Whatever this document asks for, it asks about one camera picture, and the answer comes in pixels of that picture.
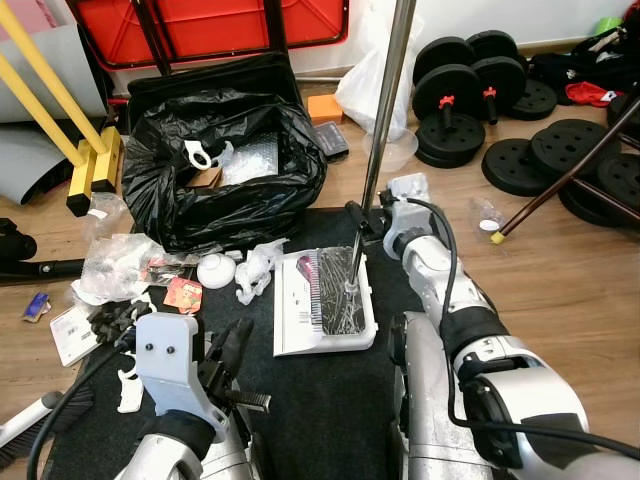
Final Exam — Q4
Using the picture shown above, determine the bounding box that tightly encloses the black floor mat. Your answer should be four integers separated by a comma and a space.
45, 205, 471, 480

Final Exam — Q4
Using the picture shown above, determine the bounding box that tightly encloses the red snack packet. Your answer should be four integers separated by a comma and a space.
164, 277, 205, 314

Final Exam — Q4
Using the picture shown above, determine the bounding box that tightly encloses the robot left leg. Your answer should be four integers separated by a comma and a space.
205, 415, 263, 480

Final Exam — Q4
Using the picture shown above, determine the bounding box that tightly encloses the robot leg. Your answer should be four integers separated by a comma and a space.
388, 310, 481, 480
205, 415, 263, 480

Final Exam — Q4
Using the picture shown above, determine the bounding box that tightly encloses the clear plastic bowl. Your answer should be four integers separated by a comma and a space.
374, 128, 420, 174

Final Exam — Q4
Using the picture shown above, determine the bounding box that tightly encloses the black small device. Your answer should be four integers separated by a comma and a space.
314, 121, 352, 161

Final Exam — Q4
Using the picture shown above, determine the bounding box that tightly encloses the crumpled white plastic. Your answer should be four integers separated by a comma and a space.
234, 239, 290, 307

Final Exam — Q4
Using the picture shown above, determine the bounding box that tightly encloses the black rubbish bag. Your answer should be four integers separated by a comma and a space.
121, 87, 330, 257

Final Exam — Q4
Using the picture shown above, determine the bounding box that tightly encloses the orange small box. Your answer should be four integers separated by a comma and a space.
306, 94, 347, 127

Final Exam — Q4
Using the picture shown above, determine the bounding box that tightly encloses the clear plastic bottle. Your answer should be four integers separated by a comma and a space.
469, 194, 512, 237

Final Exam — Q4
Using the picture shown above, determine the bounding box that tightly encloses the white plastic bag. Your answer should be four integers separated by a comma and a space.
333, 0, 413, 143

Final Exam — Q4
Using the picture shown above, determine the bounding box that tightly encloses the black plate dumbbell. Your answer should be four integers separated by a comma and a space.
411, 37, 488, 170
467, 29, 529, 127

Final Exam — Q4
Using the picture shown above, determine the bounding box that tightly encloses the white paper card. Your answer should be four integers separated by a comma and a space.
49, 304, 102, 368

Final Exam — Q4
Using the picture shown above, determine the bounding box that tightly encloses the white plastic hook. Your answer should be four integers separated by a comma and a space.
182, 139, 217, 172

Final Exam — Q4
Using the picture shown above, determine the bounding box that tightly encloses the small clear plastic wrapper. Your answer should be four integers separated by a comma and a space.
84, 194, 132, 242

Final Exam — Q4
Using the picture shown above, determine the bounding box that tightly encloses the robot right leg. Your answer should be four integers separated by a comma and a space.
388, 310, 481, 480

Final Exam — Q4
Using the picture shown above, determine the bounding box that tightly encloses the blue small pack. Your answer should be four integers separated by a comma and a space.
21, 292, 52, 324

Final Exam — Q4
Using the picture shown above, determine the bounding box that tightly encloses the brown pole yellow tip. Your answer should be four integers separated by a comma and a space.
489, 98, 640, 247

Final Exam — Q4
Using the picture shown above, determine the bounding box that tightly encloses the black weight plate stack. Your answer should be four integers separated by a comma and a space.
557, 150, 640, 230

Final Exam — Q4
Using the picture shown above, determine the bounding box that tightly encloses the red folded table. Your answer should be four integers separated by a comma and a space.
65, 0, 351, 73

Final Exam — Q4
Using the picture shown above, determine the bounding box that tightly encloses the red cloth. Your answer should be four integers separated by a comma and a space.
564, 81, 622, 109

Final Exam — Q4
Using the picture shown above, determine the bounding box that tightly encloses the grey rolled mat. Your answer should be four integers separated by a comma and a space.
0, 25, 113, 208

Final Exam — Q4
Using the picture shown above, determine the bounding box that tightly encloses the black fabric bag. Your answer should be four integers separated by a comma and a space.
528, 18, 640, 103

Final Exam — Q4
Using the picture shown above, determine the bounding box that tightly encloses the green small object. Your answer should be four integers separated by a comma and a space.
594, 14, 627, 40

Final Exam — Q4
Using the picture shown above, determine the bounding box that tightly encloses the pink foam mat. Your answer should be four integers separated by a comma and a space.
0, 0, 63, 43

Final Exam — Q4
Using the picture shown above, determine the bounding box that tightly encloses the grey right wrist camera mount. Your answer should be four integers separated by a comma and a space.
382, 172, 434, 239

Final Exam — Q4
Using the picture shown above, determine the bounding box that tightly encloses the white plastic bracket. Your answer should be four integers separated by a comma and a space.
117, 367, 148, 415

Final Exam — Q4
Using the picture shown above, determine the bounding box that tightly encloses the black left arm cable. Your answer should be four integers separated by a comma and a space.
25, 335, 136, 480

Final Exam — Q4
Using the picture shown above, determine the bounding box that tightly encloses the yellow steel dip frame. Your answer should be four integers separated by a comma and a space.
0, 0, 127, 218

